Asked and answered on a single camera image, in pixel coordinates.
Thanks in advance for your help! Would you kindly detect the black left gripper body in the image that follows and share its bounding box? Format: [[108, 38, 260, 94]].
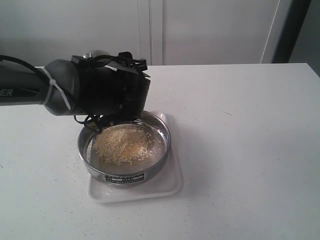
[[71, 51, 151, 120]]

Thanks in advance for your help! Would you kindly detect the white cabinet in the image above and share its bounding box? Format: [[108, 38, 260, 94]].
[[0, 0, 291, 66]]

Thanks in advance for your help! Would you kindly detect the white plastic tray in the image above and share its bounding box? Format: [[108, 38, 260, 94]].
[[87, 111, 185, 205]]

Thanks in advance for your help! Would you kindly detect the stainless steel cup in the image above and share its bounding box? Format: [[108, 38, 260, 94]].
[[83, 50, 110, 59]]

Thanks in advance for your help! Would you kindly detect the pile of tan sand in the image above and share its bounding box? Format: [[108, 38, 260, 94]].
[[92, 124, 166, 165]]

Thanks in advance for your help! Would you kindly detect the round steel sieve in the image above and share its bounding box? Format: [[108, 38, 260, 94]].
[[77, 111, 171, 187]]

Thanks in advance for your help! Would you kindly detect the black cable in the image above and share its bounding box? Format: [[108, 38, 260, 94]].
[[0, 51, 148, 131]]

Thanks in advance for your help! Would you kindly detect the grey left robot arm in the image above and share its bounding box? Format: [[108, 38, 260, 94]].
[[0, 51, 151, 120]]

